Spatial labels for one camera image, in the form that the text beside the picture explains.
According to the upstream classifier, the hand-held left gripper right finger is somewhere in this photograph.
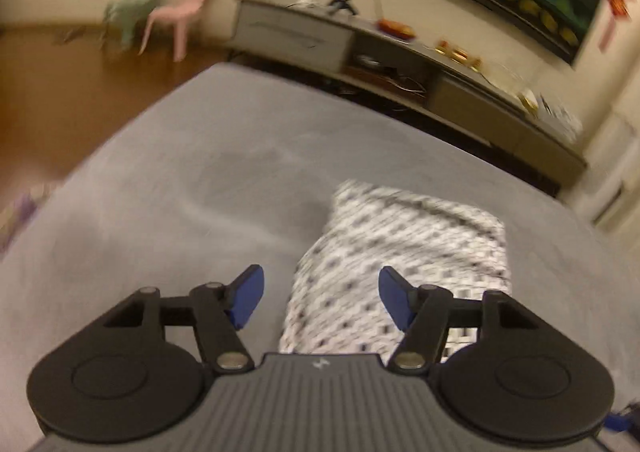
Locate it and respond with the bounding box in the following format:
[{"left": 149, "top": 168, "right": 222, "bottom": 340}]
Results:
[{"left": 378, "top": 266, "right": 543, "bottom": 373}]

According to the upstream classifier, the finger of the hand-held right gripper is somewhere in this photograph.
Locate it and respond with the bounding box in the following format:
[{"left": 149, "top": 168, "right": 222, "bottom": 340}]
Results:
[{"left": 602, "top": 407, "right": 640, "bottom": 433}]

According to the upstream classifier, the white carton box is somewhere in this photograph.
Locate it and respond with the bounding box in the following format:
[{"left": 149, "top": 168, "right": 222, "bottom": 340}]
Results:
[{"left": 537, "top": 94, "right": 583, "bottom": 138}]

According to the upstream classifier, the long low media cabinet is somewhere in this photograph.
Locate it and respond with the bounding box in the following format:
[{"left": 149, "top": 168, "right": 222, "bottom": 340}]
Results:
[{"left": 227, "top": 0, "right": 588, "bottom": 198}]

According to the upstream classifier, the green plastic child chair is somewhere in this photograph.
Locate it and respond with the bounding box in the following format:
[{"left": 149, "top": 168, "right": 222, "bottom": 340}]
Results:
[{"left": 102, "top": 0, "right": 163, "bottom": 53}]

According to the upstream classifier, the white black patterned garment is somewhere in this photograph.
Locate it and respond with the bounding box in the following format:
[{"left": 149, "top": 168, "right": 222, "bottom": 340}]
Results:
[{"left": 277, "top": 179, "right": 515, "bottom": 355}]

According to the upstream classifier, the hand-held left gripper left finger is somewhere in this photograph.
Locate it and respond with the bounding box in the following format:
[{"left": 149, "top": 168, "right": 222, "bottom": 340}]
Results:
[{"left": 102, "top": 264, "right": 265, "bottom": 374}]

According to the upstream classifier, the purple plastic bag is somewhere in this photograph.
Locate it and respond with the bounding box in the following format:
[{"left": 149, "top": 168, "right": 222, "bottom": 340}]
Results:
[{"left": 9, "top": 194, "right": 37, "bottom": 235}]

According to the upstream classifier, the plate of orange fruit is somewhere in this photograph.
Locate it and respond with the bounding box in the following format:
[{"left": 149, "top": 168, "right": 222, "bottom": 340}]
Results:
[{"left": 376, "top": 18, "right": 417, "bottom": 39}]

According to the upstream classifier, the small dark flat object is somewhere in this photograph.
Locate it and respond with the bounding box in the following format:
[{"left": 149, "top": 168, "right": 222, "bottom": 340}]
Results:
[{"left": 54, "top": 26, "right": 88, "bottom": 44}]

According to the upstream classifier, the woven wicker basket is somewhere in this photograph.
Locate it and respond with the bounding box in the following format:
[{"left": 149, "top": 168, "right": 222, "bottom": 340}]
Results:
[{"left": 0, "top": 179, "right": 63, "bottom": 255}]

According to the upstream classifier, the set of clear glasses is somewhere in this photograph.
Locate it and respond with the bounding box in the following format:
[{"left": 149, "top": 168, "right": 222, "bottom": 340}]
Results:
[{"left": 482, "top": 61, "right": 523, "bottom": 93}]

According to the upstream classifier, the cream curtain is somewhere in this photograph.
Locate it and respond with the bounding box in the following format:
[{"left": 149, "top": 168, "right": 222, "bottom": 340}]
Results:
[{"left": 582, "top": 77, "right": 640, "bottom": 233}]

